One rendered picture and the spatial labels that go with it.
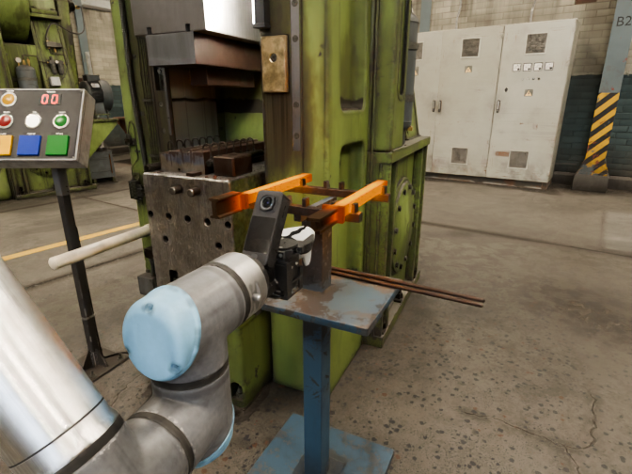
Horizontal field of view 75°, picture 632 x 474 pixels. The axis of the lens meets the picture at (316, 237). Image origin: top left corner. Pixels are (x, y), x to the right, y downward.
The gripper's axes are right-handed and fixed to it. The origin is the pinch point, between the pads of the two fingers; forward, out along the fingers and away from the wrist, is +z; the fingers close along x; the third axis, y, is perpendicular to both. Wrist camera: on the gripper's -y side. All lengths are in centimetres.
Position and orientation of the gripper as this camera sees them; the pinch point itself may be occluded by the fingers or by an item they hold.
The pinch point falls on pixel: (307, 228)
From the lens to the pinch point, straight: 73.5
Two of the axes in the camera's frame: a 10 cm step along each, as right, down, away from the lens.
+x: 9.0, 1.3, -4.1
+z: 4.3, -2.8, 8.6
